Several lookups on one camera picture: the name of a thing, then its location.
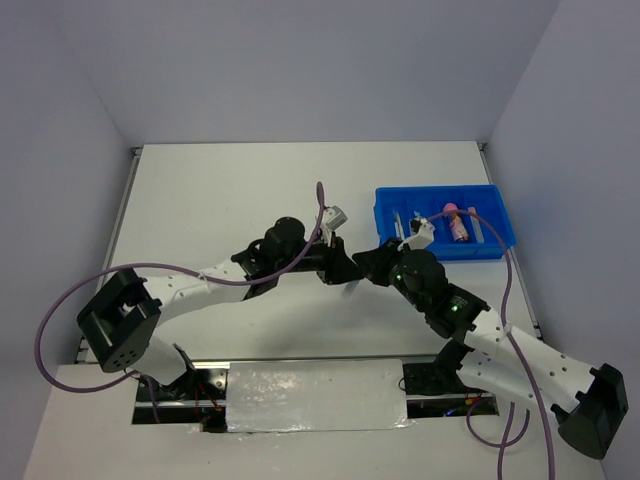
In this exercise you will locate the orange capped clear tube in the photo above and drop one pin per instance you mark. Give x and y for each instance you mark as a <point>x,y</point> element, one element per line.
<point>477,228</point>

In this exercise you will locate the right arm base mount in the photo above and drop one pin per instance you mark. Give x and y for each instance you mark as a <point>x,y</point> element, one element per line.
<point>433,389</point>

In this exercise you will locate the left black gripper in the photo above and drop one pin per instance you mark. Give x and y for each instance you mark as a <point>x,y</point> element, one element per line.
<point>337,267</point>

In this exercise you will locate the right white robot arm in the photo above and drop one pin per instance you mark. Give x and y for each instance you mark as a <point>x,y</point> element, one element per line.
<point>586,404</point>

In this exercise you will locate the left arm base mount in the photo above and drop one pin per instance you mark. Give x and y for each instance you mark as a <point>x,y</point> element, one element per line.
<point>198,400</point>

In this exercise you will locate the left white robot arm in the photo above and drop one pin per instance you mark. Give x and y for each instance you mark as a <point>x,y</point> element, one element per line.
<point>119,322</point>

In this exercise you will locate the thin white pen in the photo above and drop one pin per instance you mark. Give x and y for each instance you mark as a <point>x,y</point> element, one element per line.
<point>396,225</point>

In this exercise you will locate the blue capped clear tube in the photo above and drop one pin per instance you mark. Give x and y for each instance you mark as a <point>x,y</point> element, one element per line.
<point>349,288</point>

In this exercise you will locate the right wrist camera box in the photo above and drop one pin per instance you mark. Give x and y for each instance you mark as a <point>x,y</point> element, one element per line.
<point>422,235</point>

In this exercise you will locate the blue divided plastic bin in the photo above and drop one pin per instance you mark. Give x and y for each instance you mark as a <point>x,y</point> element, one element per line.
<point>429,201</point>

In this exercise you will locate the pink capped glue bottle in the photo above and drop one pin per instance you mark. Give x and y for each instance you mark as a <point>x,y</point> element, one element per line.
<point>456,224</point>

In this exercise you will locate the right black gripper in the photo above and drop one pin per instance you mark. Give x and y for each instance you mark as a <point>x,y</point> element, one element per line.
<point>374,262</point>

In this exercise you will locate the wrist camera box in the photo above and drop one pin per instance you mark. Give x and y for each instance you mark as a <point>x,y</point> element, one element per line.
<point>332,219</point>
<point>422,235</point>

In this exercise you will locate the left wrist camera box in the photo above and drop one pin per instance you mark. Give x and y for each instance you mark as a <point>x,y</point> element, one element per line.
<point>332,219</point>

